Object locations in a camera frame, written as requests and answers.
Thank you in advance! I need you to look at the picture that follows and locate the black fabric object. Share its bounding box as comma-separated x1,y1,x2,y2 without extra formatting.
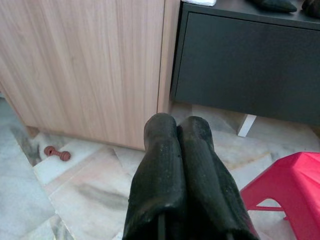
246,0,298,13

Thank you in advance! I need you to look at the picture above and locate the brown dumbbell-shaped toy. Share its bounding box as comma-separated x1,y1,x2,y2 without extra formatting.
43,145,72,162

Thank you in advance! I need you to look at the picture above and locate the white cloth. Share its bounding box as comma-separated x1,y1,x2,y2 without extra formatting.
180,0,217,7

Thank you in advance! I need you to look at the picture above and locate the white cabinet leg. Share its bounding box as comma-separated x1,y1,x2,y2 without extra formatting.
237,113,258,138

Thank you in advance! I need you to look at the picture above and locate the light wooden cabinet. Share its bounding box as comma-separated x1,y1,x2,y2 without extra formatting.
0,0,181,151

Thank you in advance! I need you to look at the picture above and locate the red plastic stool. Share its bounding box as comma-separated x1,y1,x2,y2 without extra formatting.
239,151,320,240

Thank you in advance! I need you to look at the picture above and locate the dark rounded object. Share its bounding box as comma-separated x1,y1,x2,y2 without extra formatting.
301,0,320,19

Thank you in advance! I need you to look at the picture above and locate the dark grey cabinet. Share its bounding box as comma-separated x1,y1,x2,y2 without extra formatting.
169,0,320,127

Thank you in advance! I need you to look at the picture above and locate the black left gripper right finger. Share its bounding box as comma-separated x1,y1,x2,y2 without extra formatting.
176,115,260,240

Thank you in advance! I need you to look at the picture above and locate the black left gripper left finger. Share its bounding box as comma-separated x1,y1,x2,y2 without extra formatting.
121,112,187,240

